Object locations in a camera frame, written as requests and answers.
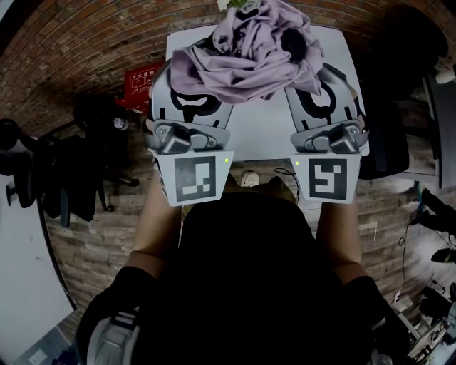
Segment person's left forearm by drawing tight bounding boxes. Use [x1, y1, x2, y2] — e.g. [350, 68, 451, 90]
[133, 174, 185, 257]

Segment person's black shirt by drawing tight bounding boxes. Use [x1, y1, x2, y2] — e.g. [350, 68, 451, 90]
[76, 192, 410, 365]

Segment white curved desk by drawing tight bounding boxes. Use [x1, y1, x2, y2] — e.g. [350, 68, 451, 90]
[0, 170, 78, 365]

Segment person's olive trousers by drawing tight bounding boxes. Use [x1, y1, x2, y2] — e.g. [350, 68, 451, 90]
[181, 174, 299, 218]

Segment black floor cable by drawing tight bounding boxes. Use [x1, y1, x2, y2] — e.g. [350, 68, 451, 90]
[274, 167, 300, 200]

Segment small black office chair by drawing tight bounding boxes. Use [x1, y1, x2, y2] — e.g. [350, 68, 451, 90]
[0, 119, 40, 210]

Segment black shoe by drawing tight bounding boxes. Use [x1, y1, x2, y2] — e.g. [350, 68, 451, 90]
[430, 247, 456, 264]

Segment person's right forearm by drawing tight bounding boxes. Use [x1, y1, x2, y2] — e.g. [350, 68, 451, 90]
[316, 199, 361, 267]

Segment large black office chair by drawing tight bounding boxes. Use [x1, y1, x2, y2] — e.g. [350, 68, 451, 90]
[33, 94, 140, 229]

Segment white table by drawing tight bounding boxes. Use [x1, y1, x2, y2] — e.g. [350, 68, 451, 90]
[165, 24, 366, 161]

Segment grey desk with white frame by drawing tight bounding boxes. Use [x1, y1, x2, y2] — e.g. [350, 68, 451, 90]
[422, 63, 456, 190]

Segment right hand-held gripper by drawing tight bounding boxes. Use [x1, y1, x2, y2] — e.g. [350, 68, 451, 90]
[284, 63, 370, 205]

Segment black charger cable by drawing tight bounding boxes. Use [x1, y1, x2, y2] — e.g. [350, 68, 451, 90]
[397, 217, 421, 297]

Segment person's right white shoe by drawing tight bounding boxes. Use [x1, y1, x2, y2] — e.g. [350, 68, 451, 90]
[240, 170, 261, 188]

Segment red fire extinguisher box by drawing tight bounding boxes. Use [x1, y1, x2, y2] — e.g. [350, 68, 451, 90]
[114, 63, 167, 108]

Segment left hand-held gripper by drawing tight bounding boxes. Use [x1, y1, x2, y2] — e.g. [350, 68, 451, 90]
[144, 61, 235, 207]

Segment cluttered equipment rack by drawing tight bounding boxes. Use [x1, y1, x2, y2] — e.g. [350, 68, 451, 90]
[395, 281, 456, 365]

